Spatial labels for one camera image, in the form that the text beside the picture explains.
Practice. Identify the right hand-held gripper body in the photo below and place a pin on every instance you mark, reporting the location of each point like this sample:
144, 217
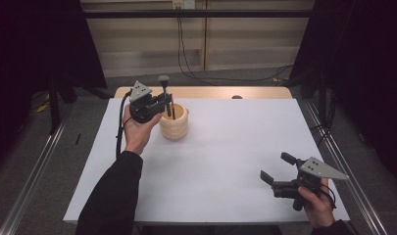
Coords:
322, 170

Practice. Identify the beige ribbed cup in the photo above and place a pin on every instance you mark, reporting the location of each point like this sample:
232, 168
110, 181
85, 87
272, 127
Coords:
176, 130

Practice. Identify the person's left hand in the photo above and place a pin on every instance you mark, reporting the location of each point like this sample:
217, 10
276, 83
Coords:
137, 133

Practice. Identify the black horizontal bar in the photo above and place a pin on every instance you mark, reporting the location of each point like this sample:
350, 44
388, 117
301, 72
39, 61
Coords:
219, 13

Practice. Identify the person's right hand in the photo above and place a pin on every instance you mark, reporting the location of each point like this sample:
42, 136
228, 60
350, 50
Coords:
318, 209

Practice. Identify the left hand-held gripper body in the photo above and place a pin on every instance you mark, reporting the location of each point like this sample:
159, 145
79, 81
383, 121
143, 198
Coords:
143, 109

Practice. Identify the black curtain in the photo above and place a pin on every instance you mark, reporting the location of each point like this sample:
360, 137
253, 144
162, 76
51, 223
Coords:
23, 49
375, 65

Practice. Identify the thin brown pencil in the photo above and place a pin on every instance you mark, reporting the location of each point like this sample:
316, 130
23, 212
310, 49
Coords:
173, 112

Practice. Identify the aluminium floor rail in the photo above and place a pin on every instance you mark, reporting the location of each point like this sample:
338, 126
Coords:
371, 215
29, 186

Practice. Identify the black metal stand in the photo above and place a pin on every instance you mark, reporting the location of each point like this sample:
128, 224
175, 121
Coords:
54, 111

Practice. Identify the white table mat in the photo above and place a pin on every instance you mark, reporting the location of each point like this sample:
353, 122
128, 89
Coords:
219, 202

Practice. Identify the black fluffy makeup brush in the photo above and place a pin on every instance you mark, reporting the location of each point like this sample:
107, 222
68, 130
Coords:
164, 79

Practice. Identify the yellow floor scrap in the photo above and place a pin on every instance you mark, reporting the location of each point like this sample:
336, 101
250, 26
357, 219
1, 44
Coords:
42, 107

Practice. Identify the white wall socket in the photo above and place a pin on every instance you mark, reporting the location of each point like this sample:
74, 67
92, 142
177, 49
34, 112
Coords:
183, 4

